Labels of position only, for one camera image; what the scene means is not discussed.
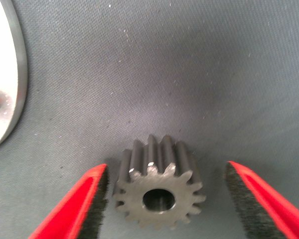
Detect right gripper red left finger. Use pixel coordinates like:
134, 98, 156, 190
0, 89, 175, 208
28, 163, 110, 239

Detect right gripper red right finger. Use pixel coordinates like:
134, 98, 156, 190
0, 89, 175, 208
225, 160, 299, 239

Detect steel spur gear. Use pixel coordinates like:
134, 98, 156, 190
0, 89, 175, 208
112, 134, 207, 230

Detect round metal carrier plate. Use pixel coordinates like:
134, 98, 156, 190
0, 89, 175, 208
0, 0, 28, 152

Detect dark grey table cloth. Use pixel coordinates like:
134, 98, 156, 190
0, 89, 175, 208
0, 0, 299, 239

